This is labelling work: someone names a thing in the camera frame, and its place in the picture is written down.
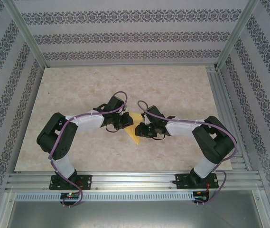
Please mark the yellow paper sheet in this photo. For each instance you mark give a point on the yellow paper sheet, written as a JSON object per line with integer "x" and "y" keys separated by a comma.
{"x": 133, "y": 134}

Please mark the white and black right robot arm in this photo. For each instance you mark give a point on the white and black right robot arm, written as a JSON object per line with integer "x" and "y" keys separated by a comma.
{"x": 217, "y": 142}

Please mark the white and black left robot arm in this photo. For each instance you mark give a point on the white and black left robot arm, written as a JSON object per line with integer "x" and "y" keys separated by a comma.
{"x": 54, "y": 135}

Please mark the grey metal sheet tray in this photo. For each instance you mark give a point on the grey metal sheet tray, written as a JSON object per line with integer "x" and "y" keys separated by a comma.
{"x": 125, "y": 213}

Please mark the long aluminium mounting rail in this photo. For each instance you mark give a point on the long aluminium mounting rail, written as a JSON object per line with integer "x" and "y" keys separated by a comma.
{"x": 134, "y": 180}

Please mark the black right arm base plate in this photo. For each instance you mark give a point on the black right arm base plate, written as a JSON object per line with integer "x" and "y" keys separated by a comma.
{"x": 182, "y": 181}

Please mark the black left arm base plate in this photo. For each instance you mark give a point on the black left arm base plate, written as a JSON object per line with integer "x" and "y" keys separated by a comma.
{"x": 86, "y": 181}

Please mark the aluminium side rail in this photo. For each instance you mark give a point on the aluminium side rail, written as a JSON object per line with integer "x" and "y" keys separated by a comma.
{"x": 220, "y": 83}

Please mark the aluminium frame post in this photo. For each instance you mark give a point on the aluminium frame post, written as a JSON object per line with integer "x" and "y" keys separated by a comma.
{"x": 26, "y": 33}
{"x": 237, "y": 33}

